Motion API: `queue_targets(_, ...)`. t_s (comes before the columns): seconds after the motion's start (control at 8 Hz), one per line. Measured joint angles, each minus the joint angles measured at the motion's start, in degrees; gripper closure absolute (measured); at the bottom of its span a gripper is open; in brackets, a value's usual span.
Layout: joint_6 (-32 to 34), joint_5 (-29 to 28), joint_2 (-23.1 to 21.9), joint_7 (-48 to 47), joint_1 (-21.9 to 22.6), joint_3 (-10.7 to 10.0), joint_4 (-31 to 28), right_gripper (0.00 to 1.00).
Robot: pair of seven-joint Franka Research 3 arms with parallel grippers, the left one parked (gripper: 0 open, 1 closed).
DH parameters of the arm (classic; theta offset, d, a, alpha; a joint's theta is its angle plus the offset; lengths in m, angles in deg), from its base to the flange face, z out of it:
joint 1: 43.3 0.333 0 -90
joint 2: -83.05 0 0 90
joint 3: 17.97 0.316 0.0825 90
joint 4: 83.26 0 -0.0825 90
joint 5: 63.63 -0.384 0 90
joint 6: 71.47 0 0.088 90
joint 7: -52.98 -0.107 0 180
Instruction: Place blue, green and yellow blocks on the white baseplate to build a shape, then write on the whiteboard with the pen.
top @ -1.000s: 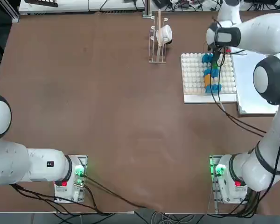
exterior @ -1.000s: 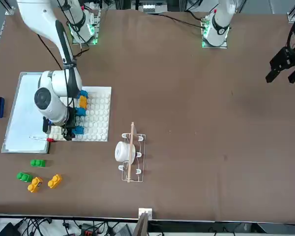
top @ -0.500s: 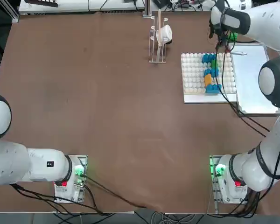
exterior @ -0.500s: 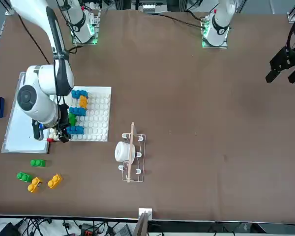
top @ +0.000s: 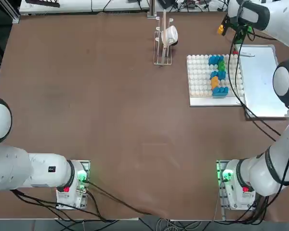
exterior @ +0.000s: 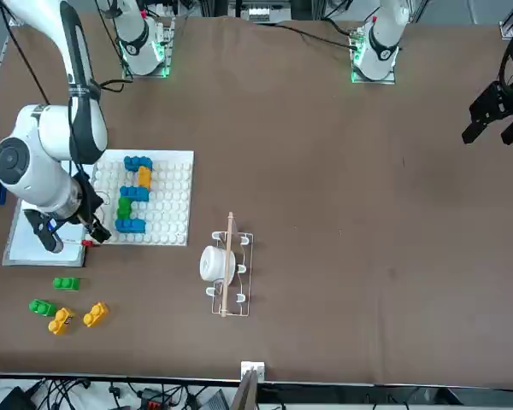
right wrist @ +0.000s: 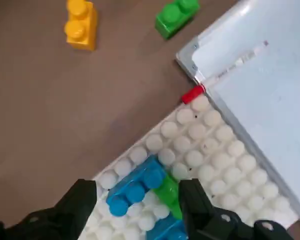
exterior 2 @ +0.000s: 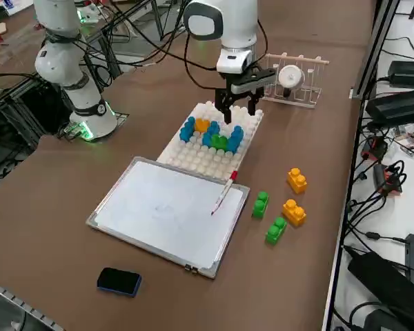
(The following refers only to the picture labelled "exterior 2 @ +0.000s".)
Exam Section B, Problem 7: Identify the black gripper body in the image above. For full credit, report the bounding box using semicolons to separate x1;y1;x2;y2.
223;66;277;97

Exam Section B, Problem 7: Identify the blue three-stud block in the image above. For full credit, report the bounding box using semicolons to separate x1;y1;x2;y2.
201;120;221;148
226;126;245;155
179;116;197;143

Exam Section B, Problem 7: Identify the green two-stud block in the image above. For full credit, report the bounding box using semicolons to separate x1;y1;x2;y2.
209;134;230;152
264;216;288;246
251;191;270;220

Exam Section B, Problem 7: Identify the red-capped whiteboard pen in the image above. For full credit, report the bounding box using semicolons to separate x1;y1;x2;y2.
210;170;239;217

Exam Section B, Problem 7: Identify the white studded baseplate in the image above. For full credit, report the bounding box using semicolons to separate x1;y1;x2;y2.
157;101;265;181

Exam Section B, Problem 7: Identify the yellow block with tag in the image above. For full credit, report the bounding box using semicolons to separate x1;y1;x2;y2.
282;199;307;228

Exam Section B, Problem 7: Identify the black and red plug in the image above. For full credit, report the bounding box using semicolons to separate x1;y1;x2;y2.
372;161;408;196
361;136;389;161

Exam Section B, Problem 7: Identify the black power adapter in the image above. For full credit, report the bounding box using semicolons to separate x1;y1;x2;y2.
388;60;414;87
364;88;414;121
346;250;414;331

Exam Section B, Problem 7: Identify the black and blue eraser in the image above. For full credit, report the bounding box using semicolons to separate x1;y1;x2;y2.
96;267;142;298

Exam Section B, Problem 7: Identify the whiteboard with metal frame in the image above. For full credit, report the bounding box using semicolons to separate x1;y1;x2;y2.
85;156;251;280

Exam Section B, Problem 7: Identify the aluminium frame post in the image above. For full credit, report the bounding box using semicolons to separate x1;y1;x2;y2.
351;0;401;101

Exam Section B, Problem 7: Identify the black cable with ferrite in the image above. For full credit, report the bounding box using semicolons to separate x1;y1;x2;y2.
343;220;408;244

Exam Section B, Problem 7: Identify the slotted aluminium rail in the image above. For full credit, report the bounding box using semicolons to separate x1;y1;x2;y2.
0;278;66;331

